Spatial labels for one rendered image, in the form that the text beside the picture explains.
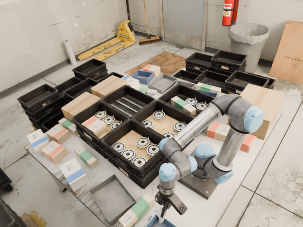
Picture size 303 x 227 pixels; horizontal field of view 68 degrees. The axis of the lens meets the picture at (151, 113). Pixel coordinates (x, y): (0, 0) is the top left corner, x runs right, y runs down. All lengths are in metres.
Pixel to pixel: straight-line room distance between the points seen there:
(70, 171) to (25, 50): 3.23
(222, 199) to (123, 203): 0.63
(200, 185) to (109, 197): 0.61
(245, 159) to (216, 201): 0.41
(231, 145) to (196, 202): 0.49
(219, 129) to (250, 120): 0.77
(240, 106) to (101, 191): 1.06
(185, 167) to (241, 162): 0.76
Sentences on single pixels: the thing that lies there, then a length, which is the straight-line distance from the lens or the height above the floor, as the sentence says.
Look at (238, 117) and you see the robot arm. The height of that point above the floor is 1.33.
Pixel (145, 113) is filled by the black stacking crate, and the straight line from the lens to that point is 1.84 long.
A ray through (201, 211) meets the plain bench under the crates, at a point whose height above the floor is 0.70.
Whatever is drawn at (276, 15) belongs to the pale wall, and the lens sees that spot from 4.16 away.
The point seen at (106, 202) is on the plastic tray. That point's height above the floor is 0.70.
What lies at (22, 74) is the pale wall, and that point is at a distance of 4.71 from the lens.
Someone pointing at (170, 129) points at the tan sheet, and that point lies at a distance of 1.77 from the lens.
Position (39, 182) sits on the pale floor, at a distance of 2.88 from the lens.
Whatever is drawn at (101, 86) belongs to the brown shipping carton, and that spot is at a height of 0.86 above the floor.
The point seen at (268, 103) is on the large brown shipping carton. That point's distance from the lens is 2.00.
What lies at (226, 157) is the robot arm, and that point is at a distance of 1.31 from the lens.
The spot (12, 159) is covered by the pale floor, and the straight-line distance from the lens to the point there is 3.32.
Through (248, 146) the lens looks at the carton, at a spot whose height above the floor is 0.77.
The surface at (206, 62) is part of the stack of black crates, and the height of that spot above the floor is 0.38.
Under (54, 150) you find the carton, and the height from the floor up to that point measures 0.77.
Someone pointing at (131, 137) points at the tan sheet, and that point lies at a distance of 1.75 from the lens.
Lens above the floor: 2.07
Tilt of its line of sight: 40 degrees down
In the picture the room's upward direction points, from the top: 7 degrees counter-clockwise
